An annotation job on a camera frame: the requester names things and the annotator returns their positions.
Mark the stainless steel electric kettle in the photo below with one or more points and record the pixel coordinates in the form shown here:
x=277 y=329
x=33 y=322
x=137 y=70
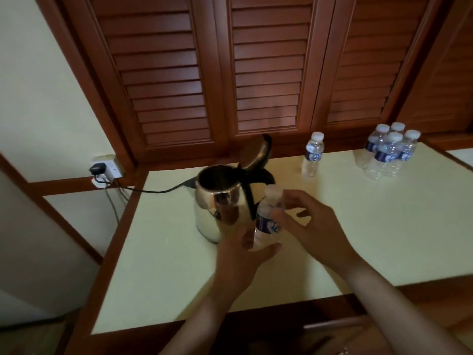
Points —
x=210 y=208

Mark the person's right forearm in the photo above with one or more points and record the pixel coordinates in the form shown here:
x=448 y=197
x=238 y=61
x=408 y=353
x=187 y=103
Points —
x=399 y=314

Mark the wooden louvered shutter door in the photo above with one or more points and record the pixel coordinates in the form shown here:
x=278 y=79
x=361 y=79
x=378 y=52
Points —
x=159 y=70
x=443 y=88
x=369 y=70
x=269 y=70

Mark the black plug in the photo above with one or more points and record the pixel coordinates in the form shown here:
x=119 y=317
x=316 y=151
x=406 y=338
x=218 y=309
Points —
x=97 y=168

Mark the wooden cabinet cream top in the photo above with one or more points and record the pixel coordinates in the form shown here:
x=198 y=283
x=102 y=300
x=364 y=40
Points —
x=166 y=284

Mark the white plug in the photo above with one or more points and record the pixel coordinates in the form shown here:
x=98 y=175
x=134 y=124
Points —
x=99 y=182

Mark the white wall socket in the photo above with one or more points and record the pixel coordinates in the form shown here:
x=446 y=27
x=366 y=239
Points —
x=114 y=168

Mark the person's left hand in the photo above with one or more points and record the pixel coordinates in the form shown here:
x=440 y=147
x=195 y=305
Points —
x=236 y=269

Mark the person's right hand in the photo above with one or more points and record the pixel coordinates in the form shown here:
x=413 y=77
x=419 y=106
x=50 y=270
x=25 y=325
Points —
x=321 y=236

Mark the person's left forearm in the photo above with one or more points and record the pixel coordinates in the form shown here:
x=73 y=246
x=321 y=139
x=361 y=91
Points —
x=199 y=329

